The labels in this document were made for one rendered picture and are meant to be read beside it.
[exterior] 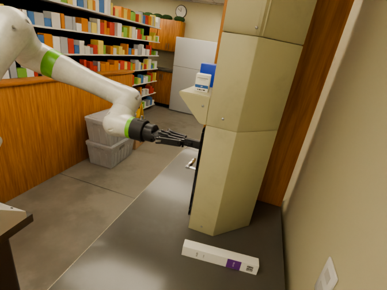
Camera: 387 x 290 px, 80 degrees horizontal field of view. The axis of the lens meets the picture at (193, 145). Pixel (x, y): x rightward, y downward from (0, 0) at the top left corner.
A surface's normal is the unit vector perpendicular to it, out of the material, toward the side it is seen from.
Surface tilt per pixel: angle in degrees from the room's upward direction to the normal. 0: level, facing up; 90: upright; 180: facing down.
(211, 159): 90
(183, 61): 90
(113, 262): 0
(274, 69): 90
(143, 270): 0
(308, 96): 90
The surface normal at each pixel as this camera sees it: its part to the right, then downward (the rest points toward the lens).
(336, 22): -0.30, 0.33
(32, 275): 0.15, -0.91
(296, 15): 0.44, 0.41
